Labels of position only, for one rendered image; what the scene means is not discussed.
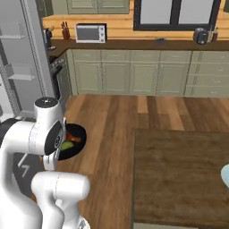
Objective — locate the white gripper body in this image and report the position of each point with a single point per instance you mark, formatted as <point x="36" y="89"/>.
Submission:
<point x="51" y="162"/>

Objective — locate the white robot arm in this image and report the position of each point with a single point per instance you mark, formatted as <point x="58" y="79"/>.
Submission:
<point x="18" y="140"/>

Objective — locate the green lime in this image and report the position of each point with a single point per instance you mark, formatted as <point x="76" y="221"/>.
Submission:
<point x="67" y="145"/>

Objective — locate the brown chicken drumstick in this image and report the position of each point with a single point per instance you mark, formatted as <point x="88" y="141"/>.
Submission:
<point x="73" y="137"/>

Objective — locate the black bowl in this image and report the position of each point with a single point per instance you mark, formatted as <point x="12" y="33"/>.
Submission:
<point x="78" y="131"/>

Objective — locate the grey fridge shelf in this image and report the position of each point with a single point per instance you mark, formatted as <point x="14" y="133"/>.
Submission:
<point x="13" y="36"/>
<point x="22" y="74"/>

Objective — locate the grey fridge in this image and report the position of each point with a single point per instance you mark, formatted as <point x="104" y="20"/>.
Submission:
<point x="35" y="44"/>

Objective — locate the black oven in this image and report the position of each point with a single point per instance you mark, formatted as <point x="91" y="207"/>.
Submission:
<point x="61" y="77"/>

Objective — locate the dark coffee machine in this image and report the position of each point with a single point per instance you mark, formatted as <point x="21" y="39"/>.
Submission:
<point x="47" y="35"/>

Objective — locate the green base cupboards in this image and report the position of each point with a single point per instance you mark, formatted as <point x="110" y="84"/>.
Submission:
<point x="143" y="73"/>

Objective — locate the brown knife block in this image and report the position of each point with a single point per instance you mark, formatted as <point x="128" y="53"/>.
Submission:
<point x="65" y="32"/>

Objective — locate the white toaster oven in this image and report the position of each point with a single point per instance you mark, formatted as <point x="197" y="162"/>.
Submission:
<point x="89" y="33"/>

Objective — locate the small dark flat object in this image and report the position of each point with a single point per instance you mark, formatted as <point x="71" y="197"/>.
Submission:
<point x="159" y="39"/>

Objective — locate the light blue plate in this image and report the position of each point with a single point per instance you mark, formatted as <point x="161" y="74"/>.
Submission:
<point x="226" y="176"/>

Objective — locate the black framed window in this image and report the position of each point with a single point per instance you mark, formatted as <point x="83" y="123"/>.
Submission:
<point x="176" y="15"/>

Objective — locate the dark grey toaster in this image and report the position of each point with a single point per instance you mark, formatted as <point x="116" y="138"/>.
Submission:
<point x="200" y="36"/>

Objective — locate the dark red bottle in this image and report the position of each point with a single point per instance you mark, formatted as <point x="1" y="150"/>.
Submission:
<point x="214" y="35"/>

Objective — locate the green wall cupboards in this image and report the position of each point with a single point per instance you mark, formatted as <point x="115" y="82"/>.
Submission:
<point x="95" y="6"/>

